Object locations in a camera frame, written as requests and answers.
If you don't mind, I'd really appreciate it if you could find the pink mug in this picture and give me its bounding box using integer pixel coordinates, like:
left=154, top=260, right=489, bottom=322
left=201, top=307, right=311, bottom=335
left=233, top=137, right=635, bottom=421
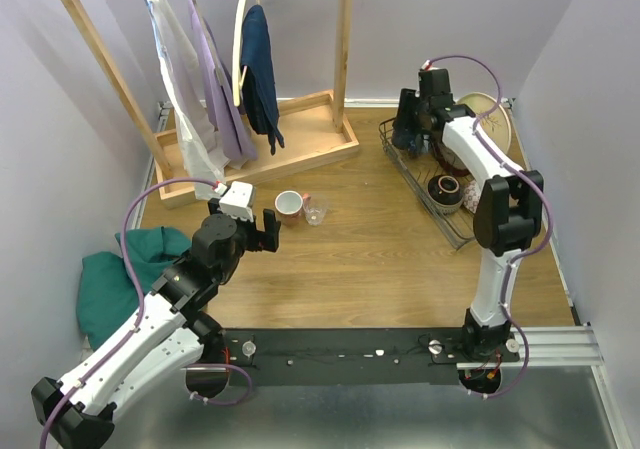
left=274, top=190, right=310, bottom=227

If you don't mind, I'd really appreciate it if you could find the clear drinking glass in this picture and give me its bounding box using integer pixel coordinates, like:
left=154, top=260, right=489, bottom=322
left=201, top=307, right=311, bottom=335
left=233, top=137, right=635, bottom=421
left=303, top=194, right=328, bottom=226

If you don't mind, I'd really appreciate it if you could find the dark blue mug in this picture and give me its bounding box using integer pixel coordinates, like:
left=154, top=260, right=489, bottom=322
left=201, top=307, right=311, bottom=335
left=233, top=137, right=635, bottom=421
left=391, top=130, right=425, bottom=159

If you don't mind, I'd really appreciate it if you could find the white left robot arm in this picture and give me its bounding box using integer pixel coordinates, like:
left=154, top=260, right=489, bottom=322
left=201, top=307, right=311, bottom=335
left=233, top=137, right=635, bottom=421
left=31, top=209, right=281, bottom=448

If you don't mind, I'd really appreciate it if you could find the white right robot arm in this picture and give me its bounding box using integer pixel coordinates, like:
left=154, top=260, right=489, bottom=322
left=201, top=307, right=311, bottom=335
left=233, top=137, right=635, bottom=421
left=391, top=63, right=544, bottom=361

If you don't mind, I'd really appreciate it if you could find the wooden clothes rack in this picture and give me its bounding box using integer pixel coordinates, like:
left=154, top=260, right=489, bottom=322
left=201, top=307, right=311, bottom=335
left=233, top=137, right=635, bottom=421
left=60, top=0, right=359, bottom=183

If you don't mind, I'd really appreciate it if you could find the red rimmed plate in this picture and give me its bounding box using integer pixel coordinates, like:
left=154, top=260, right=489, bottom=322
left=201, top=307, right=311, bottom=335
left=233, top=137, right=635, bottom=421
left=431, top=140, right=470, bottom=178

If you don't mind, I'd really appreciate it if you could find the cream plate with branch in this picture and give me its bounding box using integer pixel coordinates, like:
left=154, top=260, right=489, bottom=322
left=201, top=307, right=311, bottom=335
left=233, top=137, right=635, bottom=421
left=457, top=92, right=512, bottom=154

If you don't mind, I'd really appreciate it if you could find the dark ceramic bowl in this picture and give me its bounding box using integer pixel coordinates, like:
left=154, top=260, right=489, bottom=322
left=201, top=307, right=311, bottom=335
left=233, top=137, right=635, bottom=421
left=427, top=174, right=462, bottom=215

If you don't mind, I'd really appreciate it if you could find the white hanging garment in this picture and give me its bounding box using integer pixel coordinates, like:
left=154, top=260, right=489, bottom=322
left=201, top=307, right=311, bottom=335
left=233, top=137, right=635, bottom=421
left=147, top=0, right=229, bottom=182

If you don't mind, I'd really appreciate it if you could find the lavender hanging garment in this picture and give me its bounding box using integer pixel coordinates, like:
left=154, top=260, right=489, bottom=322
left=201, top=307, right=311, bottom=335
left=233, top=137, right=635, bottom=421
left=188, top=0, right=257, bottom=170

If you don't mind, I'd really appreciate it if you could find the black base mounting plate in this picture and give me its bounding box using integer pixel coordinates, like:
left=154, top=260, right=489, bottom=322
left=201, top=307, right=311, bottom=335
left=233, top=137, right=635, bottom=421
left=184, top=326, right=521, bottom=388

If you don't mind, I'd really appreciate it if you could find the cream round hanger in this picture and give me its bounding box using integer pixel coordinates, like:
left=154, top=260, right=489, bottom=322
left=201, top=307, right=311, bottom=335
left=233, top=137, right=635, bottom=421
left=231, top=0, right=261, bottom=107

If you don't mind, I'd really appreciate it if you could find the navy hanging garment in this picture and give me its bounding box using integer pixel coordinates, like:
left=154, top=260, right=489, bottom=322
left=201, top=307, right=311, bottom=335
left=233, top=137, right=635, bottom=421
left=241, top=4, right=285, bottom=155

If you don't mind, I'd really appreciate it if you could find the green cloth pile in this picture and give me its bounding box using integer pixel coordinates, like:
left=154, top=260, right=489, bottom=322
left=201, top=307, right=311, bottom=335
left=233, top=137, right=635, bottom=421
left=76, top=226, right=190, bottom=350

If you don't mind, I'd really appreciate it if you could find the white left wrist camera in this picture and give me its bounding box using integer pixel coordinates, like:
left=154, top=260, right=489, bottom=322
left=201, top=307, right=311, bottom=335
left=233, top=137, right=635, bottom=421
left=219, top=181, right=255, bottom=222

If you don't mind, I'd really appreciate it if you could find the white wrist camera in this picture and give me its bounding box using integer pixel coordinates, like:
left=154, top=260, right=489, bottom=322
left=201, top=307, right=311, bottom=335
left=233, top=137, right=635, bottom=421
left=421, top=60, right=435, bottom=71
left=219, top=181, right=255, bottom=222

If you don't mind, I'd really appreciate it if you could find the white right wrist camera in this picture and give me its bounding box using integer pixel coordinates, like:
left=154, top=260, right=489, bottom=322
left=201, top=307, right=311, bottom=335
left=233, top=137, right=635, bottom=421
left=421, top=60, right=435, bottom=71

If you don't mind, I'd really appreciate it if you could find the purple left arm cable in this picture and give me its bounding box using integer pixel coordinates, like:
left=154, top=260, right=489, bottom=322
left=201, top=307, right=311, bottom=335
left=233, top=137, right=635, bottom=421
left=38, top=177, right=252, bottom=448

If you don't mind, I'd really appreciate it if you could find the black wire dish rack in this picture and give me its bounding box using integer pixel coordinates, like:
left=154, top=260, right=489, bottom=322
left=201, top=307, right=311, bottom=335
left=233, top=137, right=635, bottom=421
left=378, top=97, right=506, bottom=250

